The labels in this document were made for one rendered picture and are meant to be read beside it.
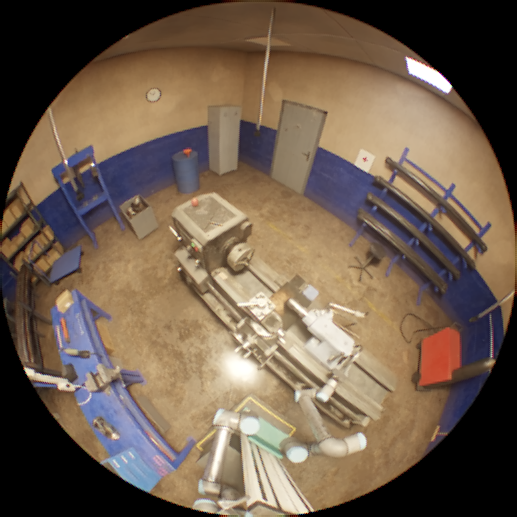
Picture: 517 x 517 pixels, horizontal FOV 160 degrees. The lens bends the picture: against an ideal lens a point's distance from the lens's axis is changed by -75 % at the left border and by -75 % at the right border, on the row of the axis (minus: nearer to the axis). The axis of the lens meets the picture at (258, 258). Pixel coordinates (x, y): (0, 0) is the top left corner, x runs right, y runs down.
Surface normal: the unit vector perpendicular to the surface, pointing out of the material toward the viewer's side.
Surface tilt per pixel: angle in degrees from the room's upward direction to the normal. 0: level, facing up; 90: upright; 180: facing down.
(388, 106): 90
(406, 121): 90
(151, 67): 90
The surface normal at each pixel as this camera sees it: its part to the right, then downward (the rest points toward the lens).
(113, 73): 0.71, 0.61
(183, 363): 0.11, -0.59
